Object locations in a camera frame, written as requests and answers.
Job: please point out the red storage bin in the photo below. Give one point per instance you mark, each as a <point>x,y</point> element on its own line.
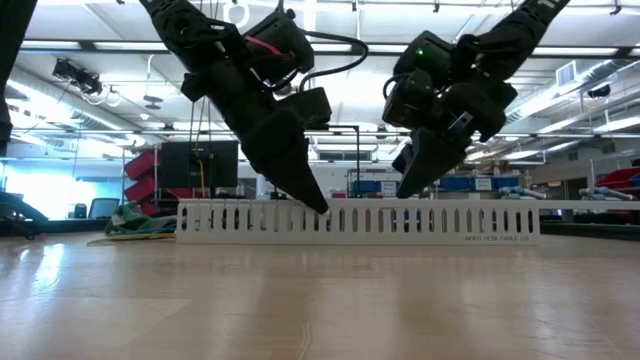
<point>140,167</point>
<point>140,190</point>

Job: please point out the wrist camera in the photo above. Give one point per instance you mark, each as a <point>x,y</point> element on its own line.
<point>310,107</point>
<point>407,102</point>

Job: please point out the black ceiling device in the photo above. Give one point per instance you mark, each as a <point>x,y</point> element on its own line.
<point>599,91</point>

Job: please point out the red plastic crate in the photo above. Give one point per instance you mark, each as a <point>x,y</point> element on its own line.
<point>620,177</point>

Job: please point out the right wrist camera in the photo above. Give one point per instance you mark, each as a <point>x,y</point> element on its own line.
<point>407,102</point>

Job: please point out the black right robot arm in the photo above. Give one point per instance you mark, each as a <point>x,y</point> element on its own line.
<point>510,35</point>

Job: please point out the black metal gantry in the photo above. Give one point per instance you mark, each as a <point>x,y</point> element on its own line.
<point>358,150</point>

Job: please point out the pale blue roll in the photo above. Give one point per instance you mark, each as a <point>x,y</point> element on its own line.
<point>602,192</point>
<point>520,191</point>

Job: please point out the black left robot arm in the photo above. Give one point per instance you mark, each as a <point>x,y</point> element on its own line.
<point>190,30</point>

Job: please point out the black camera on bracket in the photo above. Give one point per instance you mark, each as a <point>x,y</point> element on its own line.
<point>75,75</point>

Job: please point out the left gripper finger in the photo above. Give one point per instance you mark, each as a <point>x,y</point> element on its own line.
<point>295,175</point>

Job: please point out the white air vent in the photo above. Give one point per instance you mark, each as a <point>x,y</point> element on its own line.
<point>566,73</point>

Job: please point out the black monitor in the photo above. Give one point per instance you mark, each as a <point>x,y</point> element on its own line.
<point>220,165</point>

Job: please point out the grey work glove green cuff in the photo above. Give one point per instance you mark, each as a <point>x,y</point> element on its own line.
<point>132,222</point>

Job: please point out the blue storage bin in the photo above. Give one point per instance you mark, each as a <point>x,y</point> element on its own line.
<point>367,186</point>
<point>480,183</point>

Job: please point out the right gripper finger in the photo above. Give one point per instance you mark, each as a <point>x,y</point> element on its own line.
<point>430,160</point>
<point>402,161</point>

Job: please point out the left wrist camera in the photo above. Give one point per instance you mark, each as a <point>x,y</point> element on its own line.
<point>310,107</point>

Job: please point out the white raceway cover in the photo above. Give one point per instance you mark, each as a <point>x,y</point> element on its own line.
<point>590,205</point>

